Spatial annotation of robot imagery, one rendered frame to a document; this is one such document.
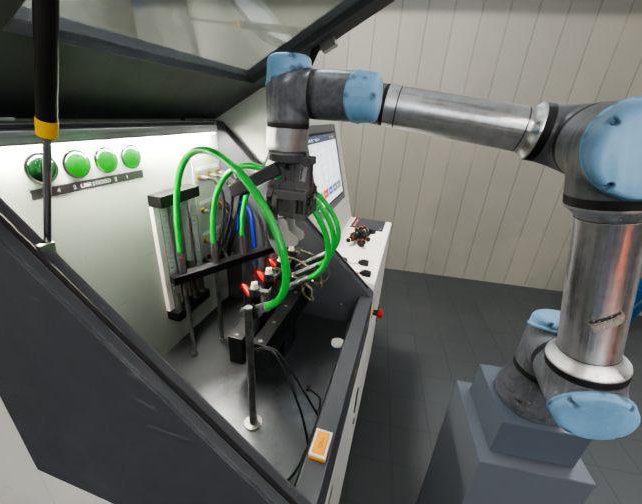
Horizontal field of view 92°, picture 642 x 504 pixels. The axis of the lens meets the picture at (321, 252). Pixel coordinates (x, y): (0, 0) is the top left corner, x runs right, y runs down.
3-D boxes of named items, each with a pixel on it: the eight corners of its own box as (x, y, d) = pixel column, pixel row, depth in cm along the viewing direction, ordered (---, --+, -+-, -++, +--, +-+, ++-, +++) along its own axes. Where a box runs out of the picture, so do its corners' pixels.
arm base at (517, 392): (547, 378, 80) (562, 348, 76) (581, 431, 67) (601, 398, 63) (486, 367, 82) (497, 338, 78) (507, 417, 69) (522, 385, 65)
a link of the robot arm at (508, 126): (623, 110, 54) (354, 68, 64) (664, 108, 44) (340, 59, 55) (587, 176, 59) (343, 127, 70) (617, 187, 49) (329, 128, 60)
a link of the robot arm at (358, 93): (388, 75, 54) (328, 73, 56) (379, 66, 44) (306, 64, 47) (382, 124, 57) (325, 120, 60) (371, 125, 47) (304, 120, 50)
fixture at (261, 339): (265, 391, 79) (265, 345, 73) (231, 381, 82) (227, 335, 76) (308, 317, 109) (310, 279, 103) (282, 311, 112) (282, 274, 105)
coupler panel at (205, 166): (210, 259, 97) (200, 157, 84) (201, 257, 98) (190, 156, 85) (232, 244, 109) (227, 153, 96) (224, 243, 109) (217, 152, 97)
